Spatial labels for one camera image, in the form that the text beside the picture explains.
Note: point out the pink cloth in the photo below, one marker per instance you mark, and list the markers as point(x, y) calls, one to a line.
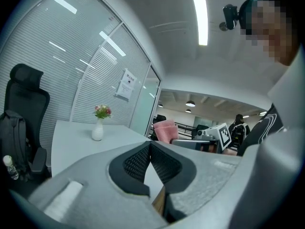
point(165, 130)

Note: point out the long ceiling light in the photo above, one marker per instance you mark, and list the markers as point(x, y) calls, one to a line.
point(199, 15)

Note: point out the black head camera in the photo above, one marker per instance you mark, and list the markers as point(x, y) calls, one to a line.
point(230, 15)

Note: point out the black metal railing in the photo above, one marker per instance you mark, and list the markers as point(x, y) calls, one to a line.
point(186, 128)

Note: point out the white paper notice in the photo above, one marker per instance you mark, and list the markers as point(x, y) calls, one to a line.
point(126, 85)

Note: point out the white ceramic vase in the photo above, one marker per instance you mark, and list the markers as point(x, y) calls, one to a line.
point(97, 132)

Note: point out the black backpack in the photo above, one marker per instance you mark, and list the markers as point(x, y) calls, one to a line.
point(13, 137)

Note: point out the pink and yellow flowers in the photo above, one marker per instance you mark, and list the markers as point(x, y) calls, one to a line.
point(103, 111)

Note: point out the black office chair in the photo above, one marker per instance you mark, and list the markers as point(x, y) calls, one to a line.
point(26, 96)
point(159, 119)

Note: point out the clear plastic water bottle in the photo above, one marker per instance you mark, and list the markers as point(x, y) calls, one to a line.
point(10, 167)

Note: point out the round ceiling fixture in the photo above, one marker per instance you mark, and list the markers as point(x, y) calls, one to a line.
point(223, 26)

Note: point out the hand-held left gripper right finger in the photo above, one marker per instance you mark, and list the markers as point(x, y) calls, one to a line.
point(202, 175)

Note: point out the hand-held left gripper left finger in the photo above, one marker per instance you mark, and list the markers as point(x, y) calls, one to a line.
point(95, 199)

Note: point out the person's right forearm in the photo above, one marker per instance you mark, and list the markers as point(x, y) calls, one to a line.
point(230, 152)

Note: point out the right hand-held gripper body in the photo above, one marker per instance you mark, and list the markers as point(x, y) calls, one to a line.
point(225, 135)

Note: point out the person's head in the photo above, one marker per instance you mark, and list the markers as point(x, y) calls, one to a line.
point(269, 27)

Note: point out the person's black printed shirt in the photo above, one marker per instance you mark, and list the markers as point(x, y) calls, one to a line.
point(264, 130)

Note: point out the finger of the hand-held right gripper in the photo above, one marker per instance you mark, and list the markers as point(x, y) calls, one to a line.
point(184, 143)

